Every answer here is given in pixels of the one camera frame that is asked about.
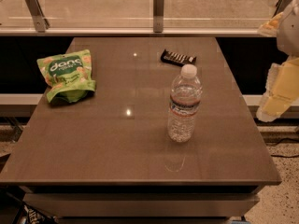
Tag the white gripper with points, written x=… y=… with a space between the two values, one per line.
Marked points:
x=289 y=34

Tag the black rxbar chocolate bar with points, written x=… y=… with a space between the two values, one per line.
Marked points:
x=176 y=58

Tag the green rice chip bag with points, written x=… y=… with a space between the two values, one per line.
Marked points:
x=69 y=76

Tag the clear plastic water bottle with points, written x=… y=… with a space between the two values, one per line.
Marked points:
x=184 y=101

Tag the glass railing panel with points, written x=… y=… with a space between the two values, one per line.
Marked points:
x=139 y=13

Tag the dark box under table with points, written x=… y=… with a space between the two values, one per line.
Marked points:
x=29 y=215

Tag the right metal railing bracket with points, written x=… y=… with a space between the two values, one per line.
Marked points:
x=285 y=1

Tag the metal railing bracket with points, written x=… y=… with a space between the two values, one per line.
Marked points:
x=285 y=1
x=158 y=16
x=40 y=21

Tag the middle metal railing bracket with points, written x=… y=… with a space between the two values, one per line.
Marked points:
x=158 y=16

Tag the left metal railing bracket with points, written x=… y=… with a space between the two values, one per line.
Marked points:
x=40 y=21

